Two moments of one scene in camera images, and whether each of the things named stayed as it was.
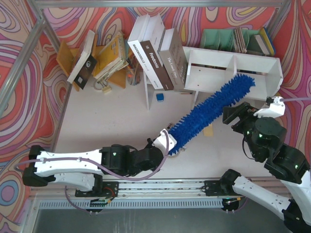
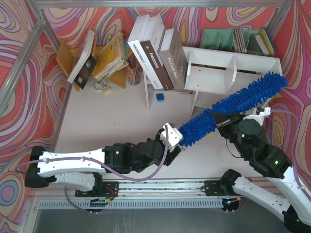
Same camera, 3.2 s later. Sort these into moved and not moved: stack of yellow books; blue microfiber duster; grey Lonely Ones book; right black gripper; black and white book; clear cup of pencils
Moved: right black gripper; blue microfiber duster
Not moved: grey Lonely Ones book; clear cup of pencils; black and white book; stack of yellow books
